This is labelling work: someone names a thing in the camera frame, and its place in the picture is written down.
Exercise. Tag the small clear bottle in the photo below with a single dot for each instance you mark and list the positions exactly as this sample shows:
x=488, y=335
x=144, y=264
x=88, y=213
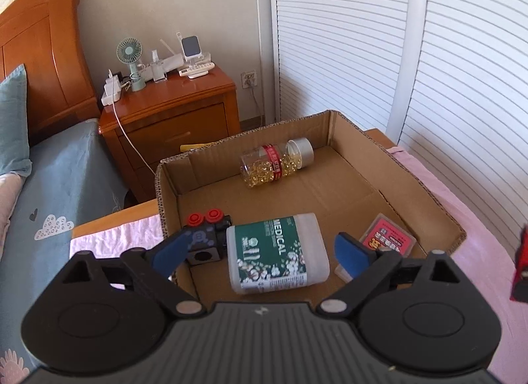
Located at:
x=157, y=68

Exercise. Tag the brown cardboard box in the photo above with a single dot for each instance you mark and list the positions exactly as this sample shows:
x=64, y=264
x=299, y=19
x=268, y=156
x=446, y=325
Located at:
x=330, y=194

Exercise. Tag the clear bottle golden capsules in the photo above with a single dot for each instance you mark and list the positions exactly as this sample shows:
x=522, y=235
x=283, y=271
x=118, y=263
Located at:
x=268, y=165

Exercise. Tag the pink cloth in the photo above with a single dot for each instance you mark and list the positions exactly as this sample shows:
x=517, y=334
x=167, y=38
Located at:
x=474, y=210

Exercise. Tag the small white screen device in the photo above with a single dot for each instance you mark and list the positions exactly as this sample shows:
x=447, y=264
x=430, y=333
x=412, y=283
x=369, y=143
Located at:
x=192, y=47

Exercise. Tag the black toy train red caps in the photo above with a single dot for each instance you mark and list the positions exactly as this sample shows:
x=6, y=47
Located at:
x=214, y=235

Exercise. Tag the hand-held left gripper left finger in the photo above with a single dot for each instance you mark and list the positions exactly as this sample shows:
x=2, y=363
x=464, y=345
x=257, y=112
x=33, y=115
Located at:
x=171, y=252

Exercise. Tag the white wall outlet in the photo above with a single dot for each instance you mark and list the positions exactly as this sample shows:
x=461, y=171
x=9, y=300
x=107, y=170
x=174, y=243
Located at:
x=249, y=78

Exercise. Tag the white louvered closet door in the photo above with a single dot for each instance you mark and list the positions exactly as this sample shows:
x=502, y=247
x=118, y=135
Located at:
x=474, y=78
x=338, y=37

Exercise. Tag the white remote control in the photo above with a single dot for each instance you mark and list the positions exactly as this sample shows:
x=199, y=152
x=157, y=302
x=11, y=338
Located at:
x=198, y=70

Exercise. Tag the small green desk fan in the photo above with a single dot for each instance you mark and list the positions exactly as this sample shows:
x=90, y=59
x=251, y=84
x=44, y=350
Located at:
x=128, y=51

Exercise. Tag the wooden headboard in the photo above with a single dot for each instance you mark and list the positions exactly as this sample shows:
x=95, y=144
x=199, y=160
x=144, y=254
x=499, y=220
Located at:
x=45, y=58

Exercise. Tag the small red packet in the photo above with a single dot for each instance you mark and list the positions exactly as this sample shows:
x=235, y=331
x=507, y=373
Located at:
x=387, y=235

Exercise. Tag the white charger plug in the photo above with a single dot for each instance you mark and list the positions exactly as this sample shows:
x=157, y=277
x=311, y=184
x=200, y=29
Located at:
x=111, y=80

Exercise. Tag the white folding desk lamp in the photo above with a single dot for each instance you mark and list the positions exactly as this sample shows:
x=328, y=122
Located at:
x=171, y=60

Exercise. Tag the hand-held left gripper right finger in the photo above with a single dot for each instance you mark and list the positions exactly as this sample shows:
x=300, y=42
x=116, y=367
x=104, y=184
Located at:
x=350, y=254

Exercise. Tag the yellow object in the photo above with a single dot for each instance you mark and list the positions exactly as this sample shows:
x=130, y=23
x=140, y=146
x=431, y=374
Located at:
x=194, y=147

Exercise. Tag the white power strip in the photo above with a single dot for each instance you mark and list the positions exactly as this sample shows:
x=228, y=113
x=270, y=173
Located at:
x=111, y=95

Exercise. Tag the wooden nightstand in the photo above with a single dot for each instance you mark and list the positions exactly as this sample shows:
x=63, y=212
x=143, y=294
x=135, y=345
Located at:
x=177, y=120

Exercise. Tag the white bottle green label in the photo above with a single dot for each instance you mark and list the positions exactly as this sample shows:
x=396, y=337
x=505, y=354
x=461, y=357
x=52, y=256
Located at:
x=268, y=252

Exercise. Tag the blue pillow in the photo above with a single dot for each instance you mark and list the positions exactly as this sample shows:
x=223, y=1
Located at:
x=14, y=128

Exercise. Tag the grey-blue bed sheet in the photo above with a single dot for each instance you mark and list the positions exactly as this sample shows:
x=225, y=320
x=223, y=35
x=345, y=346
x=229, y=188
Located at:
x=62, y=186

